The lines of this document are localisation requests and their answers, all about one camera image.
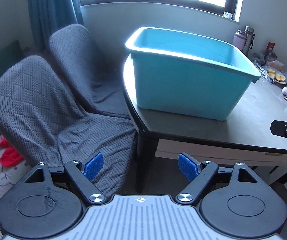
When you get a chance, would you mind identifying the teal plastic storage bin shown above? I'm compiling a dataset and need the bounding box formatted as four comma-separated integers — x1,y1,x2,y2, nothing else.
125,27,261,121

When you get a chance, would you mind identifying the far grey covered chair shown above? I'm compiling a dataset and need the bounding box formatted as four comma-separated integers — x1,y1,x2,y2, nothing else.
49,24,130,119

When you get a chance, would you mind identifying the grey covered chair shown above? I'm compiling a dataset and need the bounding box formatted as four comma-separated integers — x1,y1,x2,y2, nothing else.
49,24,130,119
0,56,137,196

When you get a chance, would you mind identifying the white round object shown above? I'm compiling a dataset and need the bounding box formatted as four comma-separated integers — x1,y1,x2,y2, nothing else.
282,87,287,96

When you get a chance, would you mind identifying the red box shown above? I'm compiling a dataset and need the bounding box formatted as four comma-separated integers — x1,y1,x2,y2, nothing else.
265,42,275,56

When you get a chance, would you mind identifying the teal window curtain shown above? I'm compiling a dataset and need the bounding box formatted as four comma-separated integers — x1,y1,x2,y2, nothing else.
28,0,84,52

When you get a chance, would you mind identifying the dark dining table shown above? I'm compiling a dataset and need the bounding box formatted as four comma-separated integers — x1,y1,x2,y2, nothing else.
123,57,287,192

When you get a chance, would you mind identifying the near grey covered chair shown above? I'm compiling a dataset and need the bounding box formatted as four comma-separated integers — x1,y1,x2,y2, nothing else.
0,56,137,196

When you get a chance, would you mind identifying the plate of fruit slices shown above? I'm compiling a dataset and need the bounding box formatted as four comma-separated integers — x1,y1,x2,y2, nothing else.
263,66,287,85

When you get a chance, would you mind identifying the small white sill device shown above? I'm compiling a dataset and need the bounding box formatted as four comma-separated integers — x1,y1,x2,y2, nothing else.
223,11,232,20

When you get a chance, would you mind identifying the pink insulated bottle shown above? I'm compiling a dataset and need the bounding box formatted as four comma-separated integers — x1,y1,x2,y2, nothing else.
232,29,246,51

